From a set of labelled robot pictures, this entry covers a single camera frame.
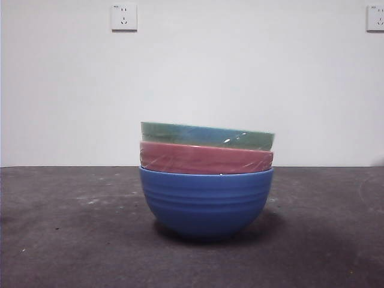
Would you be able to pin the blue ribbed bowl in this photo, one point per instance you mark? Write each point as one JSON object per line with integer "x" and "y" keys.
{"x": 207, "y": 207}

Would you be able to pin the white wall socket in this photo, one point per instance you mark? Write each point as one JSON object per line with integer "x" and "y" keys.
{"x": 124, "y": 18}
{"x": 376, "y": 18}

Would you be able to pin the green ribbed bowl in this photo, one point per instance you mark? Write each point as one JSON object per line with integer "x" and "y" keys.
{"x": 207, "y": 136}

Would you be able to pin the red ribbed bowl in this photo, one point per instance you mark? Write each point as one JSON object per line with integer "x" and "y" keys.
{"x": 207, "y": 159}

